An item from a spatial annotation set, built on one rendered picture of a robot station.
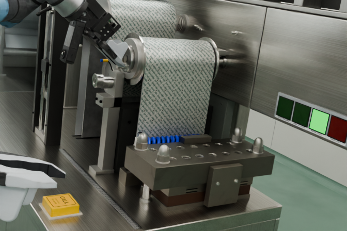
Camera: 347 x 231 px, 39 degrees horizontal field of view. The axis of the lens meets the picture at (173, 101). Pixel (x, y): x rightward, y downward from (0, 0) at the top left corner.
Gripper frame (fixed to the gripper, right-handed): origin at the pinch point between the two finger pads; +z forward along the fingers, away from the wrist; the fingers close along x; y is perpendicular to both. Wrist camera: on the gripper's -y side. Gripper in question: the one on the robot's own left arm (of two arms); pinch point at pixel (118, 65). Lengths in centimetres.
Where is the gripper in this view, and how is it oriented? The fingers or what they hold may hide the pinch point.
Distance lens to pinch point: 135.0
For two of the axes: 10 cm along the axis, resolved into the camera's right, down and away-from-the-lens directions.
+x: -5.2, -2.7, 8.1
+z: 5.6, 6.0, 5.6
